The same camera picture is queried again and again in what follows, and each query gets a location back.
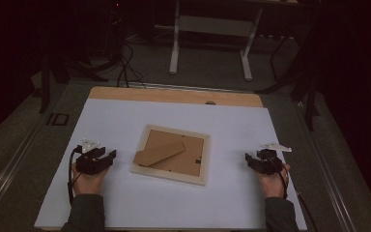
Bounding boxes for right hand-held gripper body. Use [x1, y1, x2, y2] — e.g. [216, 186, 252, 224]
[252, 143, 293, 176]

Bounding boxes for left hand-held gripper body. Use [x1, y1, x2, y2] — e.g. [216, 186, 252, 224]
[75, 138, 112, 176]

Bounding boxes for wooden picture frame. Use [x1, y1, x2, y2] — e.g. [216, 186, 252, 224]
[129, 124, 211, 187]

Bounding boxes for person's left hand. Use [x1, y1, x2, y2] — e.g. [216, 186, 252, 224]
[71, 163, 110, 195]

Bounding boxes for person's right hand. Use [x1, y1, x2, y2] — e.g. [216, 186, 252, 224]
[254, 163, 291, 198]

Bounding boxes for black floor socket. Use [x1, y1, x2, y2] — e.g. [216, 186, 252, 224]
[45, 112, 71, 127]

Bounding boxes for black metal stand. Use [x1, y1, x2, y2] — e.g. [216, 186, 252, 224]
[254, 32, 321, 132]
[38, 52, 110, 114]

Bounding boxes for white table mat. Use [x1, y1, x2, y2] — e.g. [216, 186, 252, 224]
[33, 98, 307, 230]

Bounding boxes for right hand-held gripper cable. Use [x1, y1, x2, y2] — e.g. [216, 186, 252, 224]
[270, 151, 319, 232]

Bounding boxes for hand-held gripper cable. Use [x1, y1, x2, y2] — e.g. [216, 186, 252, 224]
[270, 151, 319, 232]
[67, 145, 83, 206]

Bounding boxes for left hand-held gripper cable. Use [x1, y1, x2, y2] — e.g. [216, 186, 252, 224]
[67, 145, 83, 206]

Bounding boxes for metal floor rail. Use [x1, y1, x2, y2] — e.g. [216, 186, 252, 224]
[294, 102, 357, 232]
[0, 109, 51, 220]
[122, 80, 256, 95]

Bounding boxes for black floor cables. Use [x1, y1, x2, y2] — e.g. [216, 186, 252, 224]
[115, 42, 148, 89]

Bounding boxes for white table frame legs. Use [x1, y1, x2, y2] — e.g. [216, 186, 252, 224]
[154, 0, 300, 81]

